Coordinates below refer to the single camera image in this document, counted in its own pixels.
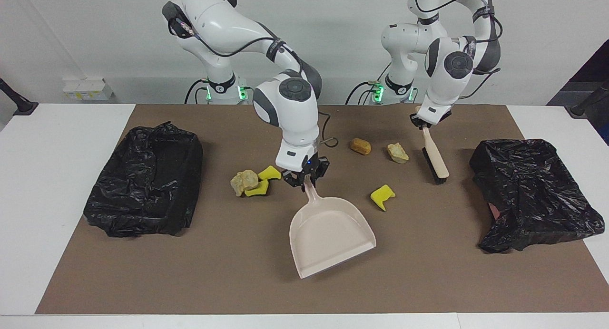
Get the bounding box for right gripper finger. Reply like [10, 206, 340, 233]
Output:
[285, 174, 308, 193]
[312, 158, 330, 187]

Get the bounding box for beige hand brush black bristles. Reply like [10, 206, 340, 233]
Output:
[415, 106, 450, 185]

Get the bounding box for beige paper wad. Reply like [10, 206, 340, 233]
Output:
[386, 143, 410, 164]
[230, 169, 260, 197]

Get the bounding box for beige plastic dustpan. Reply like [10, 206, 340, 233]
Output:
[289, 179, 377, 280]

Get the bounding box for black plastic trash bag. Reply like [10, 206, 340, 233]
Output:
[83, 122, 204, 238]
[469, 139, 605, 253]

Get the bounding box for brown table mat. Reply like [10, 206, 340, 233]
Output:
[36, 104, 609, 315]

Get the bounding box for black stand pole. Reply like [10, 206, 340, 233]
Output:
[570, 79, 609, 118]
[0, 77, 39, 116]

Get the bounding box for dark partition panel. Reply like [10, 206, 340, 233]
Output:
[546, 38, 609, 146]

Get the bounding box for black base power cable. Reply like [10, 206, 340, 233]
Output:
[185, 78, 210, 105]
[345, 81, 381, 105]

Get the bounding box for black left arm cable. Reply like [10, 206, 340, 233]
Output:
[413, 0, 502, 88]

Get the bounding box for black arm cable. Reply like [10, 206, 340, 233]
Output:
[413, 0, 502, 88]
[169, 16, 339, 150]

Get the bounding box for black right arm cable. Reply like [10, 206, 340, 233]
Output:
[169, 16, 339, 150]

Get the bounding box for white wall socket box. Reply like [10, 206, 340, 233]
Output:
[63, 77, 115, 101]

